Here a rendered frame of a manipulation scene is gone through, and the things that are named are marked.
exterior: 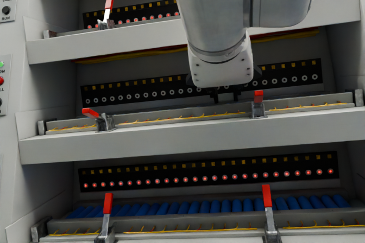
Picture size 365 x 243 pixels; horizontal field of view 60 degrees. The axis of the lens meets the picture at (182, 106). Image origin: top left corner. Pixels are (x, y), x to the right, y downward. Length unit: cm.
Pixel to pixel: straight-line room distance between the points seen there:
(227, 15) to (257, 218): 34
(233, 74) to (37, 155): 37
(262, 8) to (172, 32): 26
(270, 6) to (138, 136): 30
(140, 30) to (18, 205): 38
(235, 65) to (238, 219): 26
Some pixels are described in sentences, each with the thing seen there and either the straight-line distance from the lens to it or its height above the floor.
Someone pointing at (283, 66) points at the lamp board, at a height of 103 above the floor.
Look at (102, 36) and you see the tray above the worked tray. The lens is 62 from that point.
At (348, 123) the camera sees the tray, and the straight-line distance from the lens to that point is 54.
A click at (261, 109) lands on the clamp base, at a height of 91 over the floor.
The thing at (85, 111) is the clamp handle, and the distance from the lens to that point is 52.
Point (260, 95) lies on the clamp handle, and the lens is 46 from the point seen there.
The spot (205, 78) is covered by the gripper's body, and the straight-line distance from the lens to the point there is 51.
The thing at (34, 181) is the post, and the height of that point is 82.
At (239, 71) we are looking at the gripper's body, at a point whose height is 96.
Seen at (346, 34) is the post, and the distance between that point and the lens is 68.
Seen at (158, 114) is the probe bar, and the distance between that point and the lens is 58.
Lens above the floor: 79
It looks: 14 degrees up
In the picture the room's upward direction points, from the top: 3 degrees counter-clockwise
